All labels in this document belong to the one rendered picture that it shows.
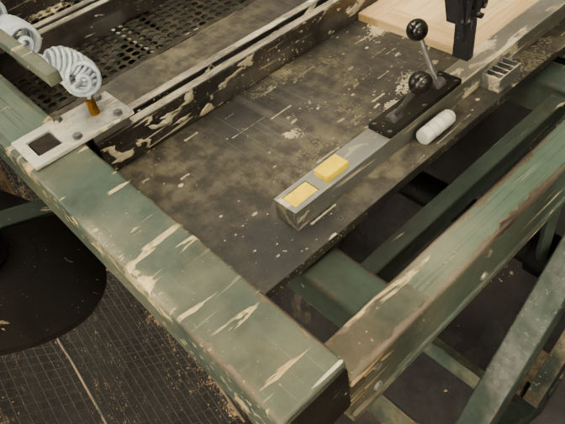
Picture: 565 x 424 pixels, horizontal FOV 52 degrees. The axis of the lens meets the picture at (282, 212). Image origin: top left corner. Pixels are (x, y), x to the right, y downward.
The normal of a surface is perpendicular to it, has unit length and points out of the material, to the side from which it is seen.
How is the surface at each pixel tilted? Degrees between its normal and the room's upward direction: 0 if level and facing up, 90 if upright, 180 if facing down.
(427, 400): 0
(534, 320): 0
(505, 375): 0
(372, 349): 50
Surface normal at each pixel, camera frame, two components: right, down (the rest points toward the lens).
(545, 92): -0.72, 0.56
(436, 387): -0.65, -0.01
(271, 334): -0.14, -0.69
